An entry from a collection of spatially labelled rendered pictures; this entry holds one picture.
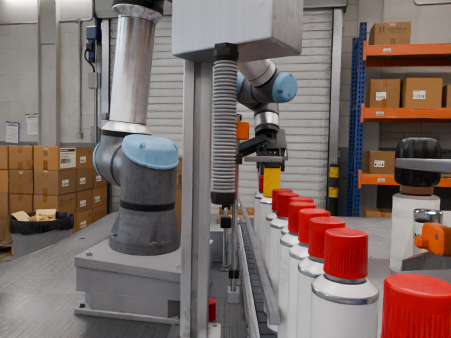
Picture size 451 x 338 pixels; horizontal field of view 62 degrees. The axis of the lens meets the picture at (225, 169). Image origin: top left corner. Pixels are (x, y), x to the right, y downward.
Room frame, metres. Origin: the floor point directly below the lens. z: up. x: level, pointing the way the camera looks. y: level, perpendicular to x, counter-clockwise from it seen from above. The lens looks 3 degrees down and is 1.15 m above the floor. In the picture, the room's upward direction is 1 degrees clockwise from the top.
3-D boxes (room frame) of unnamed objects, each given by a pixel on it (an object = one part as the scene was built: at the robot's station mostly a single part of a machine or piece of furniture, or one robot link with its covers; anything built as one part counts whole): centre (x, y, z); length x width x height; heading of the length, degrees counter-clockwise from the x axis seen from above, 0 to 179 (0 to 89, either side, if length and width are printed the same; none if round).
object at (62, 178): (4.42, 2.03, 0.57); 1.20 x 0.85 x 1.14; 171
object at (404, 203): (0.75, -0.38, 1.03); 0.09 x 0.09 x 0.30
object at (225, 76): (0.51, 0.00, 1.18); 0.04 x 0.04 x 0.21
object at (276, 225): (0.56, -0.09, 0.98); 0.05 x 0.05 x 0.20
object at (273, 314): (0.96, -0.06, 0.96); 1.07 x 0.01 x 0.01; 0
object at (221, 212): (1.67, -0.10, 0.85); 0.30 x 0.26 x 0.04; 0
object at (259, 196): (0.88, -0.10, 0.98); 0.05 x 0.05 x 0.20
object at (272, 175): (0.67, -0.08, 1.09); 0.03 x 0.01 x 0.06; 90
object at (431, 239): (0.29, -0.16, 1.08); 0.03 x 0.02 x 0.02; 0
